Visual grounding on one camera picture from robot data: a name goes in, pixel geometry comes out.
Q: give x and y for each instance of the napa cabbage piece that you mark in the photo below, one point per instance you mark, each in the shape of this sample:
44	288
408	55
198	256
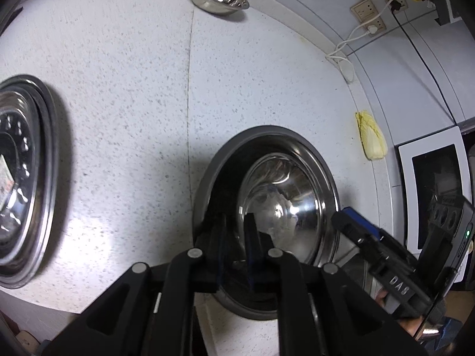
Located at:
371	137

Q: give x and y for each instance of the white microwave oven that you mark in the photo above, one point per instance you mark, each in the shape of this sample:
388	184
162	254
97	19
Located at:
410	207

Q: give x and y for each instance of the large steel plate with sticker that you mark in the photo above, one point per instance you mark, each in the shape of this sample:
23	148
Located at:
50	193

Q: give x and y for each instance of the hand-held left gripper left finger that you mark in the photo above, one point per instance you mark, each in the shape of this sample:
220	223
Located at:
178	278

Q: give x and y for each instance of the wall socket with black plug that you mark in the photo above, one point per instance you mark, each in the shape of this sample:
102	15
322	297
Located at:
396	0

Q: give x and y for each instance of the empty wall socket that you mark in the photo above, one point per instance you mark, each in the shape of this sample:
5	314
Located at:
363	8

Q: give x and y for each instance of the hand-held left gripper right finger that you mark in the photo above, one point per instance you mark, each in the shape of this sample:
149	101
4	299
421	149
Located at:
249	246

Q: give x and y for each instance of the person's right hand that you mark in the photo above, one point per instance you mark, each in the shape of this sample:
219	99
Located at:
412	327

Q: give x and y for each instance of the large steel bowl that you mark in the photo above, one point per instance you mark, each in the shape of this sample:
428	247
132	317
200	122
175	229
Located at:
219	178

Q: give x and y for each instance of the wall socket with white plug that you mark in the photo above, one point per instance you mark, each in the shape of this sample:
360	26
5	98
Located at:
375	25

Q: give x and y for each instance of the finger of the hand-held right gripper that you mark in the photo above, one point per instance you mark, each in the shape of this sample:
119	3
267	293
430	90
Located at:
362	220
352	228

